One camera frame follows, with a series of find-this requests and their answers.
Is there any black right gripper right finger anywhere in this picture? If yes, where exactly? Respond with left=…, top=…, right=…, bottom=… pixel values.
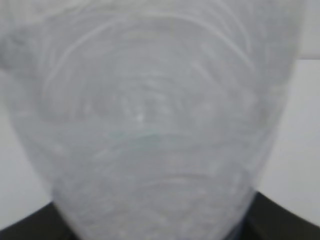
left=233, top=192, right=320, bottom=240

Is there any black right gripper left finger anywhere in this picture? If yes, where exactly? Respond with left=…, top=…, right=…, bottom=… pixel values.
left=0, top=203, right=78, bottom=240

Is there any clear plastic water bottle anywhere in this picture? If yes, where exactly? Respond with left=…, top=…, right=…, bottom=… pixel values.
left=0, top=0, right=306, bottom=240

